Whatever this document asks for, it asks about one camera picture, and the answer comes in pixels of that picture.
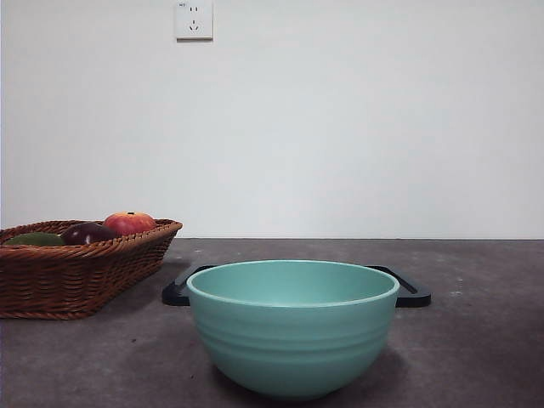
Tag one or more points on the red yellow apple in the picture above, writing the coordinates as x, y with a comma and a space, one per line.
129, 223

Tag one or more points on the teal ceramic bowl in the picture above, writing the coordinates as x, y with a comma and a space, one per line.
293, 340

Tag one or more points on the white wall power outlet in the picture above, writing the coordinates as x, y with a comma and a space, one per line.
194, 21

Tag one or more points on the dark teal rectangular tray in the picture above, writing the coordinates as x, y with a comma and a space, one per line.
418, 297

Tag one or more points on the green avocado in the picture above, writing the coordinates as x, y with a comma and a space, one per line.
34, 239

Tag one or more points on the brown wicker basket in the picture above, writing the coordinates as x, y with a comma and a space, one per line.
64, 280

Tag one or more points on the dark red plum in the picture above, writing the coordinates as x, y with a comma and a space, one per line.
87, 234

